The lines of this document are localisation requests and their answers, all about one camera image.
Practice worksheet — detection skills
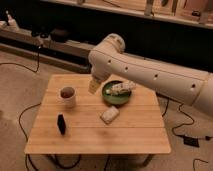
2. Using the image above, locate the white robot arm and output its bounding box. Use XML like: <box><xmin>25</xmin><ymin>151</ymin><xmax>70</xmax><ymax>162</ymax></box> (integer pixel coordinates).
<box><xmin>88</xmin><ymin>34</ymin><xmax>213</xmax><ymax>116</ymax></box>

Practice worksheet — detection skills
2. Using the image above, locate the black eraser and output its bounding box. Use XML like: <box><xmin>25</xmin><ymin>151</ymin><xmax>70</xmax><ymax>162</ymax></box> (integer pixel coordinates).
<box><xmin>57</xmin><ymin>114</ymin><xmax>66</xmax><ymax>135</ymax></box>

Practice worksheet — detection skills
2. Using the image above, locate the green plate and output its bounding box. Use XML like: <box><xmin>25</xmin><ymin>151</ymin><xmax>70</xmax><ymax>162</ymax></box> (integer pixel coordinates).
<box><xmin>102</xmin><ymin>80</ymin><xmax>132</xmax><ymax>105</ymax></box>

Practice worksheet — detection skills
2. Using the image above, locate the white cup with drink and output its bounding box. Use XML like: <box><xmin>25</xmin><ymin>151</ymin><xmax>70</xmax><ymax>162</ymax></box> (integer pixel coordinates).
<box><xmin>60</xmin><ymin>87</ymin><xmax>76</xmax><ymax>108</ymax></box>

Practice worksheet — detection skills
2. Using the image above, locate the wrapped snack on plate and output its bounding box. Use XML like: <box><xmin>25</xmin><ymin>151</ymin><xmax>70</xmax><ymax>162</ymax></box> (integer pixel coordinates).
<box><xmin>106</xmin><ymin>81</ymin><xmax>136</xmax><ymax>95</ymax></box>

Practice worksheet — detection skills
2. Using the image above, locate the wooden table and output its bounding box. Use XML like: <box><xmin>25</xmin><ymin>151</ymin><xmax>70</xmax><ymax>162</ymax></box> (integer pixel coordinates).
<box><xmin>25</xmin><ymin>74</ymin><xmax>171</xmax><ymax>154</ymax></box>

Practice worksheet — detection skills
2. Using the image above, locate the dark object on ledge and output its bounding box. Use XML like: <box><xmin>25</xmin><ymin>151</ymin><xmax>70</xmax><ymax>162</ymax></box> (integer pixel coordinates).
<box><xmin>50</xmin><ymin>29</ymin><xmax>69</xmax><ymax>43</ymax></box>

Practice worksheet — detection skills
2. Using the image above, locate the black floor cable left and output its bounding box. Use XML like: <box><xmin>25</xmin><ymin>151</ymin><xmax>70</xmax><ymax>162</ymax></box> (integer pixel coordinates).
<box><xmin>18</xmin><ymin>102</ymin><xmax>42</xmax><ymax>171</ymax></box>

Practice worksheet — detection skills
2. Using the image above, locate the black cable with adapter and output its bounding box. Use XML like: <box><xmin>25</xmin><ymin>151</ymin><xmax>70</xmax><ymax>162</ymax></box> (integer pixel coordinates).
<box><xmin>161</xmin><ymin>98</ymin><xmax>213</xmax><ymax>149</ymax></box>

